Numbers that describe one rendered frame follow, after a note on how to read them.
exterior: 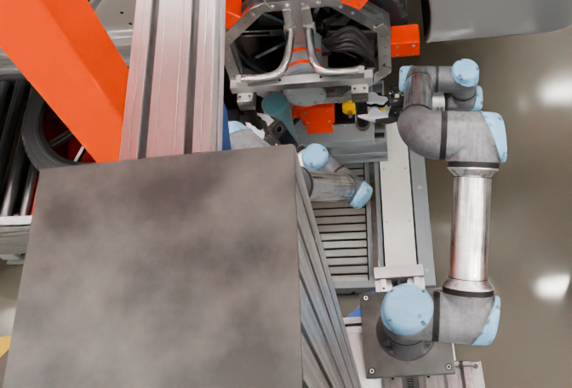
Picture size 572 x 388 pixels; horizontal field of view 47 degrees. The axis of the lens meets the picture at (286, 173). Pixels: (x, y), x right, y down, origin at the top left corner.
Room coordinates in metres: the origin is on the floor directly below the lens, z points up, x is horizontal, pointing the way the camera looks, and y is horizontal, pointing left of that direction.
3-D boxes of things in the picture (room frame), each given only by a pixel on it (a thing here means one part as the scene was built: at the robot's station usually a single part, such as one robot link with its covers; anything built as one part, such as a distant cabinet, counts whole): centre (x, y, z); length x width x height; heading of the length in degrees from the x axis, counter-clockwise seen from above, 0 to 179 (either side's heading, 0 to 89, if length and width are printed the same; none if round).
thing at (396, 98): (1.05, -0.41, 0.86); 0.12 x 0.08 x 0.09; 74
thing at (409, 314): (0.41, -0.18, 0.98); 0.13 x 0.12 x 0.14; 67
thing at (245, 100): (1.21, 0.04, 0.93); 0.09 x 0.05 x 0.05; 163
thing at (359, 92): (1.11, -0.29, 0.93); 0.09 x 0.05 x 0.05; 163
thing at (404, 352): (0.41, -0.17, 0.87); 0.15 x 0.15 x 0.10
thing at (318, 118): (1.40, -0.20, 0.48); 0.16 x 0.12 x 0.17; 163
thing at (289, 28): (1.27, -0.05, 1.03); 0.19 x 0.18 x 0.11; 163
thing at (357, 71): (1.21, -0.24, 1.03); 0.19 x 0.18 x 0.11; 163
